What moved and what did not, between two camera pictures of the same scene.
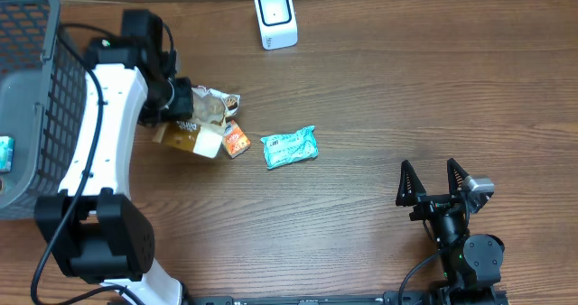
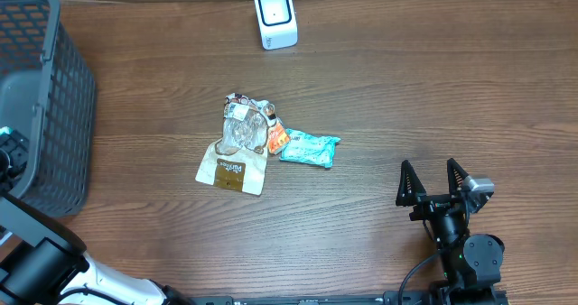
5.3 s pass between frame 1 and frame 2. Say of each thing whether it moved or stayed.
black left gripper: moved
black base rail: stayed
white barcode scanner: stayed
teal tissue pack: moved
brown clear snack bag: moved
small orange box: moved
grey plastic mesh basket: stayed
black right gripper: stayed
